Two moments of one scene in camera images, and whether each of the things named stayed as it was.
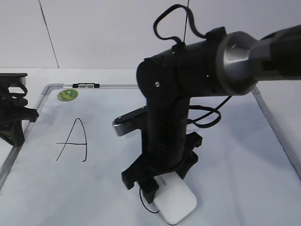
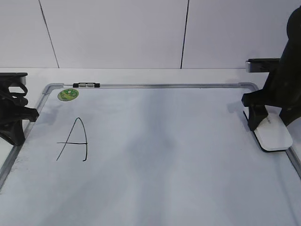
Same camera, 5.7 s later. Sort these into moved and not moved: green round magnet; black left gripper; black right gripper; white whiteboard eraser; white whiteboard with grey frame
Moved: white whiteboard eraser; black right gripper
Not moved: green round magnet; black left gripper; white whiteboard with grey frame
